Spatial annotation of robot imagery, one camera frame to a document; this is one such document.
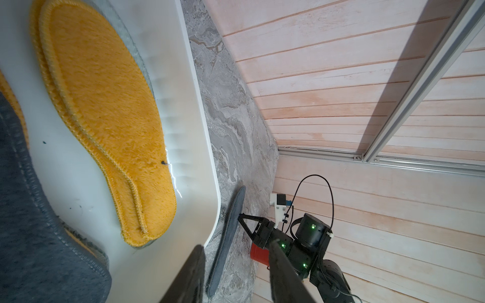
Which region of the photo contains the yellow insole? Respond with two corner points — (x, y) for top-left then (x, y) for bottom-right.
(42, 8), (177, 241)
(0, 73), (30, 148)
(29, 1), (152, 248)

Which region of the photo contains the dark grey insole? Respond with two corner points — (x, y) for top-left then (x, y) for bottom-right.
(1, 97), (112, 302)
(206, 186), (246, 298)

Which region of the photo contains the red pencil cup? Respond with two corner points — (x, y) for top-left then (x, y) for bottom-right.
(250, 243), (270, 266)

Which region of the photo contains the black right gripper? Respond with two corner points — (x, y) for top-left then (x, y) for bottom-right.
(238, 213), (333, 279)

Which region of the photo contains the white plastic storage box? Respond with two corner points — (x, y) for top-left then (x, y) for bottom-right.
(1, 1), (221, 302)

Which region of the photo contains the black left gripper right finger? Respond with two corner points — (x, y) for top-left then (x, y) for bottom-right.
(269, 241), (315, 303)

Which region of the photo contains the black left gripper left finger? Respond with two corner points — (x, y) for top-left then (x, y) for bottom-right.
(160, 245), (206, 303)

